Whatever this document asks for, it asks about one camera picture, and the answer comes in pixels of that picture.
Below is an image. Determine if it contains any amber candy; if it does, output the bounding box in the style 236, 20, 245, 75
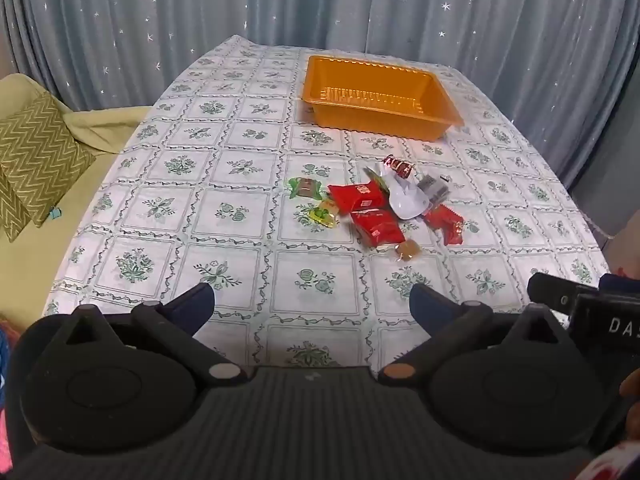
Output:
391, 240, 422, 262

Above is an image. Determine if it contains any yellow green candy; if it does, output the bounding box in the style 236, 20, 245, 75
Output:
306, 200, 341, 227

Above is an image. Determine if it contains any orange plastic tray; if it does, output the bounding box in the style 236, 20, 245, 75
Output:
301, 55, 466, 142

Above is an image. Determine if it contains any white snack packet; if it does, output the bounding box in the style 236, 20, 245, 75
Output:
382, 172, 431, 220

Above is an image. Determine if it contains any person's right hand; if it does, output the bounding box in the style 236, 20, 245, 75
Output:
620, 374, 640, 441

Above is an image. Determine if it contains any red white printed clothing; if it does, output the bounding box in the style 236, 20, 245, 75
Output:
570, 440, 640, 480

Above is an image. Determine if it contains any small red twisted candy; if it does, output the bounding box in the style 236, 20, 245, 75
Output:
382, 156, 417, 179

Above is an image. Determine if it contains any pink blue clothing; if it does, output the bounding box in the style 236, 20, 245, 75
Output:
0, 325, 21, 468

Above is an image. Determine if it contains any yellow-green sofa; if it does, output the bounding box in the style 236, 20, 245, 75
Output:
0, 72, 156, 321

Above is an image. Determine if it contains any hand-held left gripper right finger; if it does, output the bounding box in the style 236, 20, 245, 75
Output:
378, 283, 576, 387

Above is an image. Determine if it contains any floral checked tablecloth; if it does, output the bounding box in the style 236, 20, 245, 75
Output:
42, 35, 613, 376

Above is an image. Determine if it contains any small red snack packet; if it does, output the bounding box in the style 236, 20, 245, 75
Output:
424, 205, 465, 246

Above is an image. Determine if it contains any green zigzag cushion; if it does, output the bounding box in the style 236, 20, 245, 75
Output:
0, 91, 97, 243

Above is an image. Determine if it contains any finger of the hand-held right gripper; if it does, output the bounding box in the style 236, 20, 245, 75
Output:
529, 272, 601, 317

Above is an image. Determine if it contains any grey snack packet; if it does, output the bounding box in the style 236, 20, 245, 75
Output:
417, 175, 451, 207

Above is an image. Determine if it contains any blue star-print curtain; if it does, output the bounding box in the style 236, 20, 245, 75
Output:
0, 0, 640, 251

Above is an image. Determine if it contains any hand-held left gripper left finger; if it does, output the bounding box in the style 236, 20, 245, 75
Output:
30, 283, 248, 387

